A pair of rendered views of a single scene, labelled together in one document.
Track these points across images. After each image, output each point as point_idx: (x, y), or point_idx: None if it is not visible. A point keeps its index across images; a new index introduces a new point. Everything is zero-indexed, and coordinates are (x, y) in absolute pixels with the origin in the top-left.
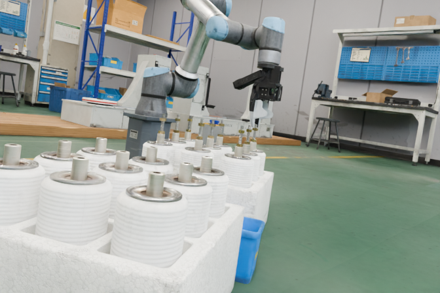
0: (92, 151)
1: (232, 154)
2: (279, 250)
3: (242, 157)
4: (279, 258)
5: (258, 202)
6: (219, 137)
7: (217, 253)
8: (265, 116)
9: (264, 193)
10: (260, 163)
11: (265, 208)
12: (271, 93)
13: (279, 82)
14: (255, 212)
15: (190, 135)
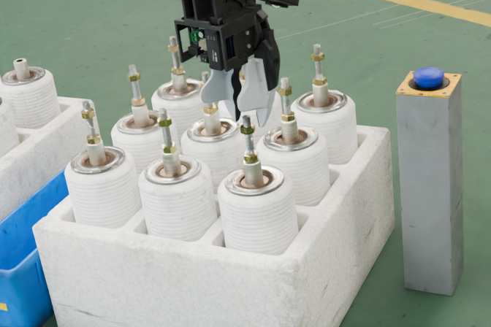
0: (12, 73)
1: (115, 154)
2: None
3: (102, 165)
4: None
5: (69, 255)
6: (281, 118)
7: None
8: (203, 102)
9: (152, 271)
10: (226, 218)
11: (218, 325)
12: (192, 44)
13: (195, 15)
14: (58, 266)
15: (315, 94)
